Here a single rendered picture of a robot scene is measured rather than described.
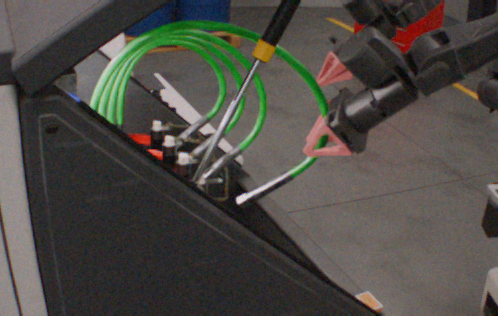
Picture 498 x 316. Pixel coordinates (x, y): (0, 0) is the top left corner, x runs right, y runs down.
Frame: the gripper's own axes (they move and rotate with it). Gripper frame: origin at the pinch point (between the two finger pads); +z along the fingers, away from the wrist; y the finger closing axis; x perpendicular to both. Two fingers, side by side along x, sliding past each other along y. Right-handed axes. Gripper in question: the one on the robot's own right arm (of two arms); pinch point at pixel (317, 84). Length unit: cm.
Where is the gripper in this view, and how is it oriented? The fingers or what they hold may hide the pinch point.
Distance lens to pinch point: 122.6
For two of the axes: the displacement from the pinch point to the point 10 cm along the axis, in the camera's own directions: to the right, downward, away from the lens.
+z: -7.5, 6.4, 1.7
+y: -6.4, -6.3, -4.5
